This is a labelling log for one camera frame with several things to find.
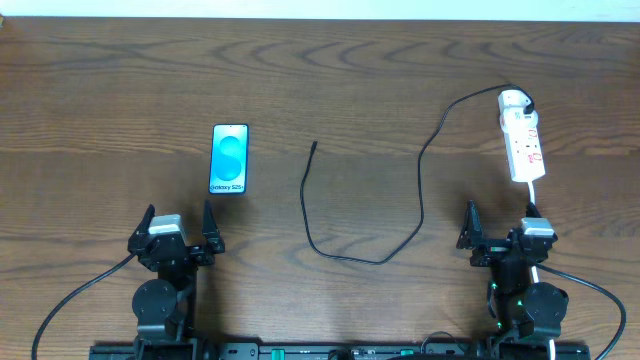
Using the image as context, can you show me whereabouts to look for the black USB charging cable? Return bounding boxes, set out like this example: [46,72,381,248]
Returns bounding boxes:
[299,83,536,266]

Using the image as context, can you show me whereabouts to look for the blue Galaxy smartphone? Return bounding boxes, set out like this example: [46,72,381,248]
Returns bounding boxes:
[208,124,249,195]

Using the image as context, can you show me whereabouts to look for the white charger plug adapter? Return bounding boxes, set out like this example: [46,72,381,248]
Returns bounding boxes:
[498,89,535,114]

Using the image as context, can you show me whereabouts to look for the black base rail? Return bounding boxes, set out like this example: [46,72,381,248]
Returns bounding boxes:
[89,341,591,360]

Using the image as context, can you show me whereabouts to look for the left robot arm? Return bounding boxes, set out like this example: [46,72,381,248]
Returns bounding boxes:
[127,201,225,359]

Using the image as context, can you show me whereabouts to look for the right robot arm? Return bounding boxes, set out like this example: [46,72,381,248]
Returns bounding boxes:
[456,201,569,359]

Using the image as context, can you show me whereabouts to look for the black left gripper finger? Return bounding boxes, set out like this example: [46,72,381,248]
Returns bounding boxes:
[202,200,223,248]
[130,204,155,240]

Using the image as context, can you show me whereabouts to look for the white power strip cord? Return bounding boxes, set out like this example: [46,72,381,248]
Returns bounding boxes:
[527,180,557,360]

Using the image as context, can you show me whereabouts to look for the white power strip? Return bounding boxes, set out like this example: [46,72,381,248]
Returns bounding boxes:
[500,107,546,183]

